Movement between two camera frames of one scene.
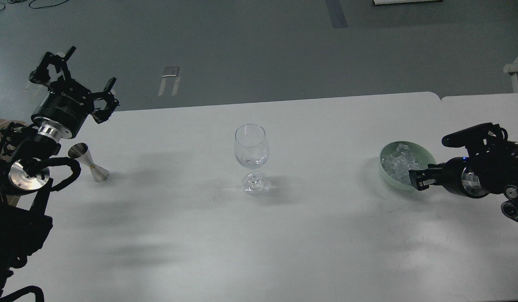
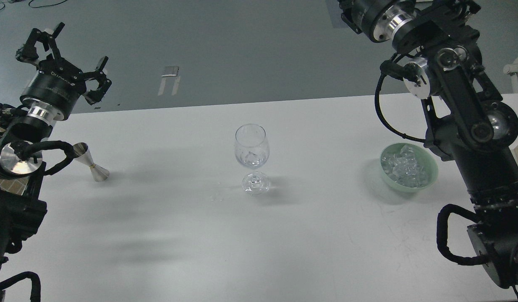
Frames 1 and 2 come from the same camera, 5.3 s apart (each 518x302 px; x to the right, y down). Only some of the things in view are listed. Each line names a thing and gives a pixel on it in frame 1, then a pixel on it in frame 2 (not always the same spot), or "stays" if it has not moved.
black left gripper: x=67 y=101 → x=58 y=83
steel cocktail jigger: x=80 y=151 stays
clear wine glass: x=252 y=150 stays
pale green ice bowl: x=397 y=158 stays
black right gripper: x=458 y=175 → x=362 y=15
